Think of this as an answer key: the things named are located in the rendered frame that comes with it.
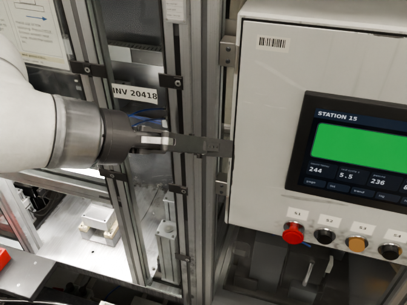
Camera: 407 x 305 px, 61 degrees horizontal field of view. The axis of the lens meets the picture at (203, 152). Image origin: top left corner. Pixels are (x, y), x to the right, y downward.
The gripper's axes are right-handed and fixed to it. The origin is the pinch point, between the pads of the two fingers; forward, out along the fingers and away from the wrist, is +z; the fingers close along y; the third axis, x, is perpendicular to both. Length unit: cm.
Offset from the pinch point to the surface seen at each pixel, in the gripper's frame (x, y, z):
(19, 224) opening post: 28, 78, -14
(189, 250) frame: 26.5, 29.0, 17.8
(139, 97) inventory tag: -8.3, 13.5, -7.5
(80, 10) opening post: -20.5, 12.9, -19.4
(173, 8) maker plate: -19.9, -0.4, -10.0
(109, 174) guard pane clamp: 7.4, 32.2, -4.4
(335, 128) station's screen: -4.1, -15.1, 10.9
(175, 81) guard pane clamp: -10.7, 5.5, -5.0
